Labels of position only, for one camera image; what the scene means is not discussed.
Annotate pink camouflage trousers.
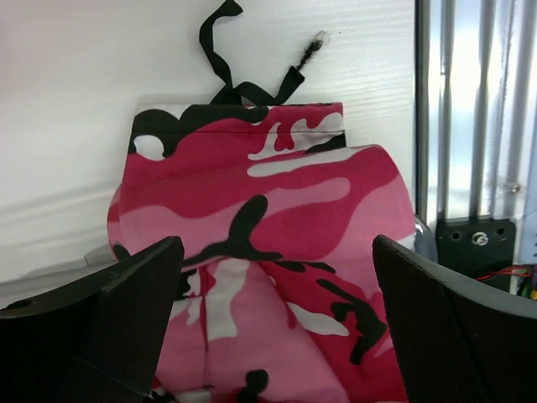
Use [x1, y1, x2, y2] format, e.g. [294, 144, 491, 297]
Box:
[107, 1, 415, 402]

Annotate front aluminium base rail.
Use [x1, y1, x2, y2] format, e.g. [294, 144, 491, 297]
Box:
[414, 0, 537, 265]

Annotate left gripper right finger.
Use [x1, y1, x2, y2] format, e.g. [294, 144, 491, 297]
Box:
[373, 235, 536, 402]

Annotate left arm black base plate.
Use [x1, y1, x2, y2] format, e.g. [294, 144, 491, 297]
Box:
[435, 218, 517, 279]

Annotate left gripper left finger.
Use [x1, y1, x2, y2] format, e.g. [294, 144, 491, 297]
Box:
[1, 237, 184, 402]

